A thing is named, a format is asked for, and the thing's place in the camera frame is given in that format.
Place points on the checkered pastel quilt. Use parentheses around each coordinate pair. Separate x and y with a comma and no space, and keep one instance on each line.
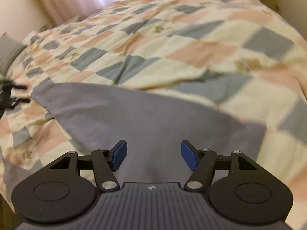
(236,56)

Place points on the grey long pants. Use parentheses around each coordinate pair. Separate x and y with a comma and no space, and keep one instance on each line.
(99,116)

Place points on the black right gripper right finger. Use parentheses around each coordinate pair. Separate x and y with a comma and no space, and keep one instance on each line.
(201,163)

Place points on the striped grey pillow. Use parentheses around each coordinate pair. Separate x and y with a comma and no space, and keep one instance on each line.
(10,49)

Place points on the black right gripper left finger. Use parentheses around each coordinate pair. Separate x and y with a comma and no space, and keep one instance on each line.
(105,163)

